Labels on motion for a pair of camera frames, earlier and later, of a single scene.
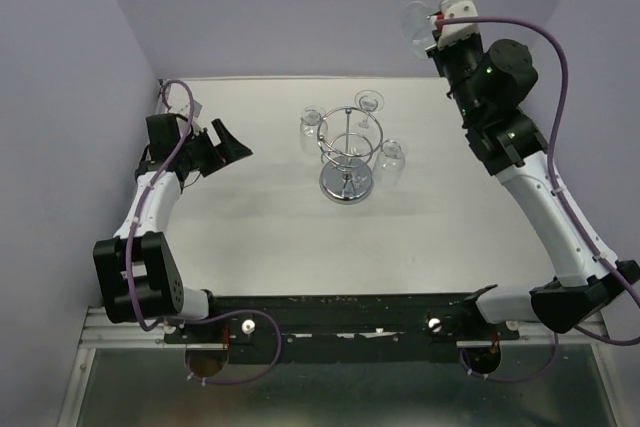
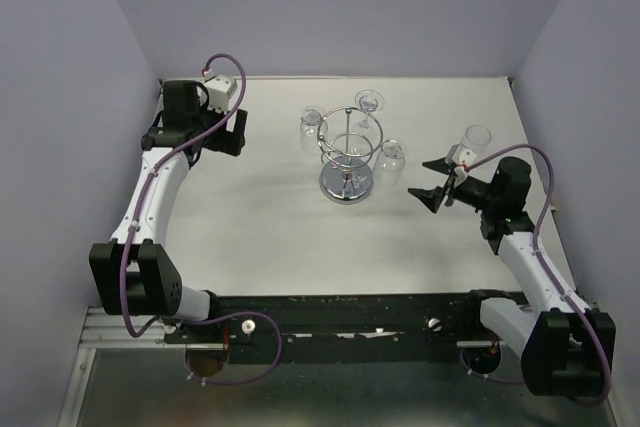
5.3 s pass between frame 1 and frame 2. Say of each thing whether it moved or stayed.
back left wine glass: stayed
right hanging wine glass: stayed
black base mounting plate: stayed
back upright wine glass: stayed
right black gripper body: moved
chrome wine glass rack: stayed
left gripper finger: moved
